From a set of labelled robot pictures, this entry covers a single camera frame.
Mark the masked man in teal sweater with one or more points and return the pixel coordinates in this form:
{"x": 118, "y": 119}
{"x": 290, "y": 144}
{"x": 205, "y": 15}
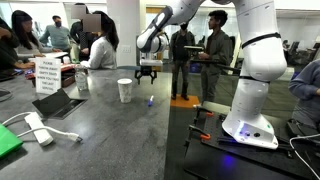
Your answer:
{"x": 58, "y": 35}

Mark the woman in white jacket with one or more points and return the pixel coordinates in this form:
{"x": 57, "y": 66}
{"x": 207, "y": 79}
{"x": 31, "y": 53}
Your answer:
{"x": 103, "y": 51}

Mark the black pop-up table outlet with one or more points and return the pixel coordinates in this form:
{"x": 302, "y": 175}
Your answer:
{"x": 56, "y": 105}

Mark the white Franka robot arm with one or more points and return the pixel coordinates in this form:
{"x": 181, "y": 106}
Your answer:
{"x": 260, "y": 50}

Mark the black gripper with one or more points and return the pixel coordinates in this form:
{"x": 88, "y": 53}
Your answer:
{"x": 146, "y": 70}

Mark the black office chair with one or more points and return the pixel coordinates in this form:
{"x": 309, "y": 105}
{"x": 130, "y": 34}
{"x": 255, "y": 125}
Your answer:
{"x": 293, "y": 50}

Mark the black orange bar clamp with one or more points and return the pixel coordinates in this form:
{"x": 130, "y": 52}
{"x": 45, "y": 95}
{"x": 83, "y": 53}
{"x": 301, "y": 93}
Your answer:
{"x": 204, "y": 112}
{"x": 200, "y": 133}

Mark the orange floor mat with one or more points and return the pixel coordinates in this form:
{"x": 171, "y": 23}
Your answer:
{"x": 184, "y": 101}

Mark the small white cup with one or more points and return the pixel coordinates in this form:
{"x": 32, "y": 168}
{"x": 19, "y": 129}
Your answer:
{"x": 66, "y": 59}

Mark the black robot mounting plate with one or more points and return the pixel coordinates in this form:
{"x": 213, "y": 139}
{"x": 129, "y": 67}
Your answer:
{"x": 233, "y": 156}

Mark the red tray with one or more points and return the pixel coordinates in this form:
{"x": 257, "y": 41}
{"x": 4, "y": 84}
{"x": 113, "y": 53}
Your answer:
{"x": 66, "y": 67}

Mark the green folder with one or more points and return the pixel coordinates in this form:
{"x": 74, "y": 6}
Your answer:
{"x": 8, "y": 141}

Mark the masked man in dark jacket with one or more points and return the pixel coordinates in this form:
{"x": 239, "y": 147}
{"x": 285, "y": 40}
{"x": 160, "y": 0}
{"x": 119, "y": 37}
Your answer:
{"x": 180, "y": 56}

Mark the man in grey jacket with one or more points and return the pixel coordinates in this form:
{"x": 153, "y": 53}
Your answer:
{"x": 216, "y": 56}

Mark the person in grey-blue sweater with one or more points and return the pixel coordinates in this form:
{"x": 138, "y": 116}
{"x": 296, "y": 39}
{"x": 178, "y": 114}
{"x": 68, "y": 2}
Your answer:
{"x": 306, "y": 93}

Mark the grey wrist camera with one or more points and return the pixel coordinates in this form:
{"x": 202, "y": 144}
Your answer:
{"x": 151, "y": 62}

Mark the long-haired woman in grey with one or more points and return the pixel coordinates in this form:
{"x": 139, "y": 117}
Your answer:
{"x": 25, "y": 36}

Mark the white printed paper sign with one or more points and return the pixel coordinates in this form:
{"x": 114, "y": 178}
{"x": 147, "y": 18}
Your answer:
{"x": 48, "y": 75}

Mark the white paper cup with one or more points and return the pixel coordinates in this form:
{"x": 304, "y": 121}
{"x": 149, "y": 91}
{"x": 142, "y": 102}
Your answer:
{"x": 125, "y": 90}

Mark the dark brown box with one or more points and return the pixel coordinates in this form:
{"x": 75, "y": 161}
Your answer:
{"x": 68, "y": 79}

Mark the person in black sleeve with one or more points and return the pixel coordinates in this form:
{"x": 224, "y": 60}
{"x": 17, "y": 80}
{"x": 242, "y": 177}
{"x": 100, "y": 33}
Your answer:
{"x": 8, "y": 43}

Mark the person in dark patterned top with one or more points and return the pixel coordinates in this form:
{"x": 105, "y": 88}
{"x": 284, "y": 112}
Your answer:
{"x": 81, "y": 38}

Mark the clear plastic water bottle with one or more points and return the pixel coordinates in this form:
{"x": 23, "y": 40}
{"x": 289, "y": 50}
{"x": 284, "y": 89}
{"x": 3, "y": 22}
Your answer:
{"x": 81, "y": 78}

